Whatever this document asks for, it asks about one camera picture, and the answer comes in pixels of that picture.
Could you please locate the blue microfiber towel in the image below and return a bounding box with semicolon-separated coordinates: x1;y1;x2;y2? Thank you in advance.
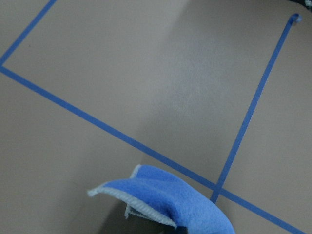
87;165;235;234

